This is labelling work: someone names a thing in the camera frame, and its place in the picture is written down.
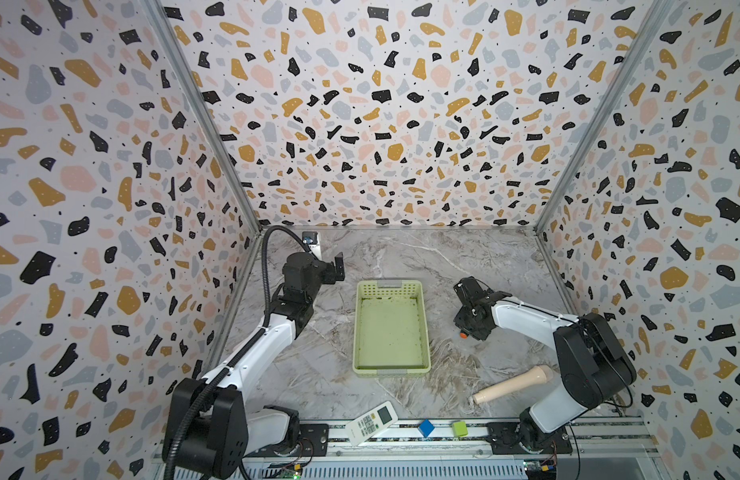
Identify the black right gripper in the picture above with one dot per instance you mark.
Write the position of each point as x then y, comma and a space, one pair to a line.
466, 315

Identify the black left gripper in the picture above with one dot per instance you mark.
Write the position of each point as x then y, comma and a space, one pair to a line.
328, 275

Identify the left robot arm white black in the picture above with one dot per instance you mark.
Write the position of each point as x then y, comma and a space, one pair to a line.
209, 429

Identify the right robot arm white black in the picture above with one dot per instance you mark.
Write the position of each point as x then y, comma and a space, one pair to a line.
592, 365

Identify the light green plastic bin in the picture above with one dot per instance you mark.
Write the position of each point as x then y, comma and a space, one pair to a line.
391, 330

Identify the wooden pestle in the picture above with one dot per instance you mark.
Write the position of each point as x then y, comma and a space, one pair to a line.
538, 375

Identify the green cube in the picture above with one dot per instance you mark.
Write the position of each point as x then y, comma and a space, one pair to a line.
460, 429

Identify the blue cube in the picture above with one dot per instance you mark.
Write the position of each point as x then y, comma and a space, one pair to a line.
426, 428

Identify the white remote control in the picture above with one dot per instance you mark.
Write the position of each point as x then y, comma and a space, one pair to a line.
371, 423

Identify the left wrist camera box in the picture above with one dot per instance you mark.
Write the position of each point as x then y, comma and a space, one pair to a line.
311, 239

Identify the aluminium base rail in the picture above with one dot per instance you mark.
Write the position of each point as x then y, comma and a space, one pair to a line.
587, 448

